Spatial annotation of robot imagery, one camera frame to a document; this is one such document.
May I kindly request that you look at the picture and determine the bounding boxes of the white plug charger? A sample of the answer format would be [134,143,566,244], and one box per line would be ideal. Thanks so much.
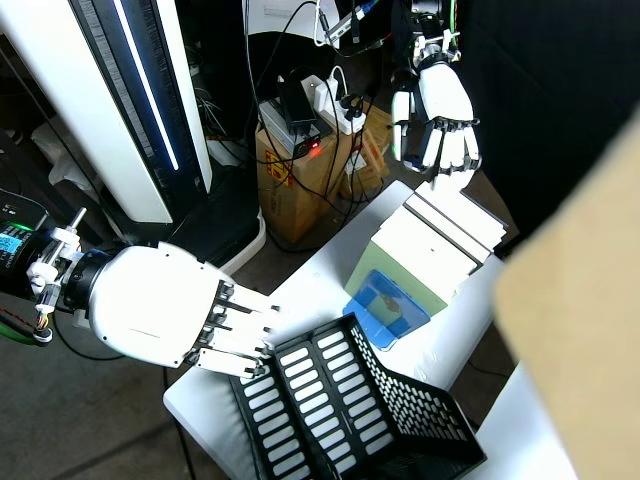
[313,64,349,112]

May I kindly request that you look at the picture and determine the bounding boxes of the black power adapter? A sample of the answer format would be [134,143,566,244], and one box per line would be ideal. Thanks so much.
[276,68,319,135]

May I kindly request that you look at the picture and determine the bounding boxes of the silver usb adapter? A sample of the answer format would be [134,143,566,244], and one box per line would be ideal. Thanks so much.
[313,7,364,50]

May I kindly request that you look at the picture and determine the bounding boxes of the black plug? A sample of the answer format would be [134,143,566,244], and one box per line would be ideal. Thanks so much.
[341,93,366,122]

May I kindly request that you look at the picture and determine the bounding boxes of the blurred tan board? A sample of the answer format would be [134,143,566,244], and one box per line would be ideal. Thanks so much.
[492,107,640,480]

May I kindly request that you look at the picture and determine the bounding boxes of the white column with light strip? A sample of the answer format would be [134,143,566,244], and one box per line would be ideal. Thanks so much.
[0,0,214,225]

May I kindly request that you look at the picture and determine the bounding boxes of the coiled black floor cable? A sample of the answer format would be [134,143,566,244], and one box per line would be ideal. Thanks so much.
[52,309,126,362]

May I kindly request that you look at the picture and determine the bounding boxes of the red black twisted cable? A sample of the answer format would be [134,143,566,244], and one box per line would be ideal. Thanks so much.
[0,307,39,332]

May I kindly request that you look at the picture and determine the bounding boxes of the cream paged book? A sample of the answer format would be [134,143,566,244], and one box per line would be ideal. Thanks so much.
[416,187,502,252]

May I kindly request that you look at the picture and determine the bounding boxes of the black base with white rim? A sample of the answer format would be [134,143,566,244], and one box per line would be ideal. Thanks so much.
[167,164,267,276]

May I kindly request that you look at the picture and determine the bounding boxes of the black curtain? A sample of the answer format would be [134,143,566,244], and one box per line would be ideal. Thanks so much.
[457,0,640,261]

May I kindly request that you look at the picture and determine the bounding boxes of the dark spine book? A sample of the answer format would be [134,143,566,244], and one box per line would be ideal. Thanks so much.
[423,179,509,244]

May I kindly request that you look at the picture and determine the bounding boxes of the small cream book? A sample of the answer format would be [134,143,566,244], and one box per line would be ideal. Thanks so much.
[391,208,483,282]

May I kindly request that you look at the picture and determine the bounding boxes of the white power strip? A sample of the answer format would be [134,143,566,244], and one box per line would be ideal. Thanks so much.
[302,73,367,136]

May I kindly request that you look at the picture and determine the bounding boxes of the clear plastic bag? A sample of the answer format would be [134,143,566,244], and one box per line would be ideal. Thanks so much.
[30,122,104,194]

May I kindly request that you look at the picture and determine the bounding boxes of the black cover white book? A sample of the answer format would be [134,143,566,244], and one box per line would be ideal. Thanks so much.
[402,200,490,269]

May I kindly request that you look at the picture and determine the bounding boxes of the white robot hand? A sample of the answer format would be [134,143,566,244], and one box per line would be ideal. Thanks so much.
[389,62,484,191]
[85,241,282,380]

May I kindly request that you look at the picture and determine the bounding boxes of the black plastic file tray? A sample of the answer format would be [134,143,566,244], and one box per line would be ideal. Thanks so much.
[227,312,489,480]

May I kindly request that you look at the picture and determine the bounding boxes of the white curved panel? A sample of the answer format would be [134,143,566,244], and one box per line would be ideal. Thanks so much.
[242,0,401,51]

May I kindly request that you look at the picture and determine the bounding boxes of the long black hanging cable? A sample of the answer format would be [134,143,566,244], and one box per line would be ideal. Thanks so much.
[244,0,321,166]

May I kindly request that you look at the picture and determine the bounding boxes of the small brown box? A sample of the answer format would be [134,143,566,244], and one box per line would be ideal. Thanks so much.
[339,99,399,201]

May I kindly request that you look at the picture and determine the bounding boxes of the white hardcover book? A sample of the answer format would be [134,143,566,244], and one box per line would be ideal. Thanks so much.
[409,194,496,260]

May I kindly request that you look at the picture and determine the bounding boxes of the large cardboard box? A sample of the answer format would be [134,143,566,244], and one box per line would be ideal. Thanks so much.
[254,119,386,245]

